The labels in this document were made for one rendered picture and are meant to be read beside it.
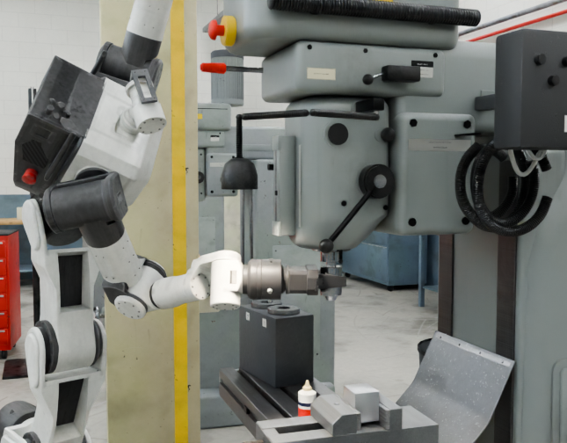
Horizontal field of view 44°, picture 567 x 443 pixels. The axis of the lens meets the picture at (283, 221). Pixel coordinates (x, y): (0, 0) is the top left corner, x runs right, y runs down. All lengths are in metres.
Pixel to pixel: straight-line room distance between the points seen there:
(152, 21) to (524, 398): 1.22
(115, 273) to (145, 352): 1.65
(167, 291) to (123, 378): 1.67
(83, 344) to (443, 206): 1.00
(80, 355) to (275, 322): 0.52
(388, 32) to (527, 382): 0.80
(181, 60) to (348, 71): 1.86
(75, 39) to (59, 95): 8.96
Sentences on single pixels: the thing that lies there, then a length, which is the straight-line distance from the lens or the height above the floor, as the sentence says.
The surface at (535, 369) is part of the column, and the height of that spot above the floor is 1.05.
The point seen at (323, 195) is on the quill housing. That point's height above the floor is 1.43.
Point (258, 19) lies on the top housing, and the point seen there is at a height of 1.76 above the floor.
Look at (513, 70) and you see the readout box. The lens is 1.33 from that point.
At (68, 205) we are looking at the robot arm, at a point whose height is 1.41.
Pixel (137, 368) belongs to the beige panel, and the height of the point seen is 0.60.
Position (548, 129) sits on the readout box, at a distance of 1.34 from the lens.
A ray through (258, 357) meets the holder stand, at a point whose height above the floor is 0.97.
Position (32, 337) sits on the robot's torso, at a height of 1.05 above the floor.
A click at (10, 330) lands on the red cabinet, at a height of 0.24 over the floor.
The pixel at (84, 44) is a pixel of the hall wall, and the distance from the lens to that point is 10.57.
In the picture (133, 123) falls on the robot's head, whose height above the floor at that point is 1.58.
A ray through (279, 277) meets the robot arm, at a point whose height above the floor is 1.25.
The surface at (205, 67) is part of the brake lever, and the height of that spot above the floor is 1.70.
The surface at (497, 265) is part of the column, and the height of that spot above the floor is 1.26.
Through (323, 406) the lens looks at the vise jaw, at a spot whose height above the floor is 1.01.
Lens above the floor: 1.47
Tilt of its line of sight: 4 degrees down
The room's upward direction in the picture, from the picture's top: straight up
